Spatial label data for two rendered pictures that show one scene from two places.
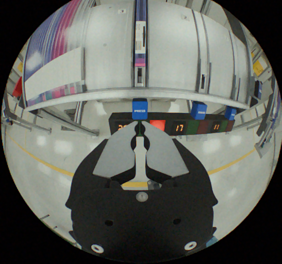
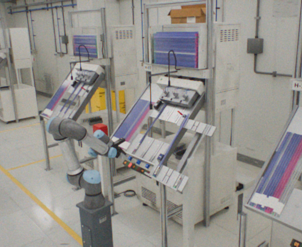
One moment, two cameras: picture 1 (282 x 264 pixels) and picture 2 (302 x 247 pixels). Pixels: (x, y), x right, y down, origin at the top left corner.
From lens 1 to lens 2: 271 cm
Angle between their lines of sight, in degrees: 66
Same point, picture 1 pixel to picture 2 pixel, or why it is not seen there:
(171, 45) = (141, 148)
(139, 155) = (122, 239)
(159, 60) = (137, 151)
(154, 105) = (172, 226)
